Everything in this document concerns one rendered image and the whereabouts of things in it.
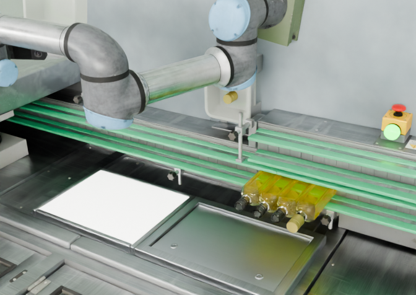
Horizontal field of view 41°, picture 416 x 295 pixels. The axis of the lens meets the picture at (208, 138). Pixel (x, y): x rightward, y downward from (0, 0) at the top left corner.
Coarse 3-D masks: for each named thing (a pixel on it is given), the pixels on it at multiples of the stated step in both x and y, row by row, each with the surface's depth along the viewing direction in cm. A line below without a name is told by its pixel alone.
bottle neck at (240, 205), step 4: (244, 196) 164; (248, 196) 164; (240, 200) 162; (244, 200) 162; (248, 200) 163; (236, 204) 161; (240, 204) 160; (244, 204) 161; (248, 204) 163; (236, 208) 162; (240, 208) 162; (244, 208) 161
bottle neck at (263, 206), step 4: (260, 204) 161; (264, 204) 161; (256, 208) 159; (260, 208) 159; (264, 208) 160; (268, 208) 161; (256, 212) 160; (260, 212) 158; (264, 212) 159; (256, 216) 159; (260, 216) 158
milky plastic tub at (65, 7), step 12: (24, 0) 179; (36, 0) 182; (48, 0) 183; (60, 0) 180; (72, 0) 168; (84, 0) 173; (24, 12) 181; (36, 12) 184; (48, 12) 185; (60, 12) 182; (72, 12) 170; (84, 12) 175
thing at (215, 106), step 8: (208, 88) 189; (216, 88) 193; (248, 88) 180; (208, 96) 191; (216, 96) 195; (240, 96) 192; (248, 96) 181; (208, 104) 192; (216, 104) 196; (224, 104) 196; (232, 104) 195; (240, 104) 193; (248, 104) 182; (208, 112) 192; (216, 112) 193; (224, 112) 193; (232, 112) 192; (248, 112) 184; (232, 120) 188
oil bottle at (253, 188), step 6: (258, 174) 173; (264, 174) 172; (270, 174) 172; (276, 174) 174; (252, 180) 169; (258, 180) 169; (264, 180) 169; (270, 180) 170; (246, 186) 166; (252, 186) 166; (258, 186) 166; (264, 186) 167; (246, 192) 164; (252, 192) 164; (258, 192) 164; (252, 198) 164; (258, 198) 165; (252, 204) 165; (258, 204) 166
